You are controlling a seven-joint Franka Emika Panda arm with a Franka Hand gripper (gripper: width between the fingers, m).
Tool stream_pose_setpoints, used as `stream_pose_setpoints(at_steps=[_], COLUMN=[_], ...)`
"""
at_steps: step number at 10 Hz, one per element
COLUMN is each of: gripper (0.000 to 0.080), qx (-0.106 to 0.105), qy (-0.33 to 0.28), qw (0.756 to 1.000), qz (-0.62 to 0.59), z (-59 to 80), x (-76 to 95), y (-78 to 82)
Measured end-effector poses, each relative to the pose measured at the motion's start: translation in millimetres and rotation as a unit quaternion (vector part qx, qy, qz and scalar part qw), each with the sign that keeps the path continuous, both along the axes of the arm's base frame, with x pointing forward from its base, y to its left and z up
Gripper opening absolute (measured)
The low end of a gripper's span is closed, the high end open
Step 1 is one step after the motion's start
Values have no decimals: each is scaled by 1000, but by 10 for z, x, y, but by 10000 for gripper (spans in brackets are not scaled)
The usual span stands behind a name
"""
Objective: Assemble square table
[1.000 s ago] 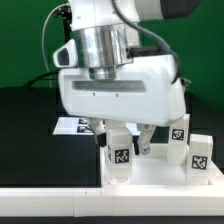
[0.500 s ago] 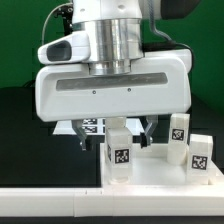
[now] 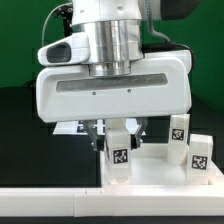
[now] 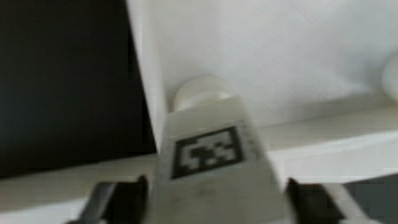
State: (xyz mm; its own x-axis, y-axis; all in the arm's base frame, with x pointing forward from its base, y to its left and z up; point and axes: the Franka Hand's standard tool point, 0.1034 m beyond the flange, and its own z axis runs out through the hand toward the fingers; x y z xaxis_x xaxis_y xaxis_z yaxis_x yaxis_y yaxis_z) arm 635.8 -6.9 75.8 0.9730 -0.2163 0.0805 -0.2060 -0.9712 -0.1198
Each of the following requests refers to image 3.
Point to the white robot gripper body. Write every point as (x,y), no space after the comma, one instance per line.
(158,85)

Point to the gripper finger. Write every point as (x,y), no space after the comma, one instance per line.
(136,137)
(97,141)

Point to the paper sheet with markers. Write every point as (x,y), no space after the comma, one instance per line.
(77,128)

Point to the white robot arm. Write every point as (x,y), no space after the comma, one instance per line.
(104,71)

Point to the white square table top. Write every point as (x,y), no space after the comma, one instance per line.
(150,167)

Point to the white L-shaped fence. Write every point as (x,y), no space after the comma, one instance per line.
(113,200)

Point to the black camera on stand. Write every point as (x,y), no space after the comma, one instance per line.
(65,11)

